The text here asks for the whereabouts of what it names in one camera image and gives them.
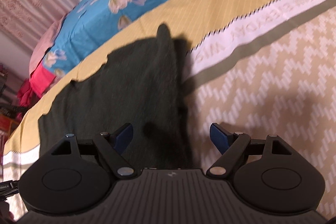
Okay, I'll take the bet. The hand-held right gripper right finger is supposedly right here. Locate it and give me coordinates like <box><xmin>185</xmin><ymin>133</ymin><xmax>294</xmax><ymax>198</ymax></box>
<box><xmin>206</xmin><ymin>123</ymin><xmax>293</xmax><ymax>179</ymax></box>

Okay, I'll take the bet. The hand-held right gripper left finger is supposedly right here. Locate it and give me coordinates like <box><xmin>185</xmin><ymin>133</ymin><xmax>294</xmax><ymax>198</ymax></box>
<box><xmin>50</xmin><ymin>123</ymin><xmax>140</xmax><ymax>179</ymax></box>

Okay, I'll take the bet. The dark green knit sweater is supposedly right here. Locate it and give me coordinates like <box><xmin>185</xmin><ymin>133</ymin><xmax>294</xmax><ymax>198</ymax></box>
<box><xmin>38</xmin><ymin>24</ymin><xmax>200</xmax><ymax>170</ymax></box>

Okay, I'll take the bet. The red clothes pile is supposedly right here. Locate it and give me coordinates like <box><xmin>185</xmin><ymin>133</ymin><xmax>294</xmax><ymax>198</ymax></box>
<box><xmin>17</xmin><ymin>78</ymin><xmax>35</xmax><ymax>107</ymax></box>

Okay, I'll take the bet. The wooden rack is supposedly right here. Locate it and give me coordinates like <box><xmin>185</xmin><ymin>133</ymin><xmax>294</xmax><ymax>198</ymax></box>
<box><xmin>0</xmin><ymin>113</ymin><xmax>19</xmax><ymax>138</ymax></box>

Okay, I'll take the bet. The yellow beige patterned bed cover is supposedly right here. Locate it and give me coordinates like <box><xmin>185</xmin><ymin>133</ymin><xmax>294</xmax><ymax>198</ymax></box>
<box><xmin>0</xmin><ymin>0</ymin><xmax>336</xmax><ymax>222</ymax></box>

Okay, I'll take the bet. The pink pillow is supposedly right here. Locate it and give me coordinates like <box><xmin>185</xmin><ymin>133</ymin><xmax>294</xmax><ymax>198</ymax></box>
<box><xmin>29</xmin><ymin>13</ymin><xmax>69</xmax><ymax>75</ymax></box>

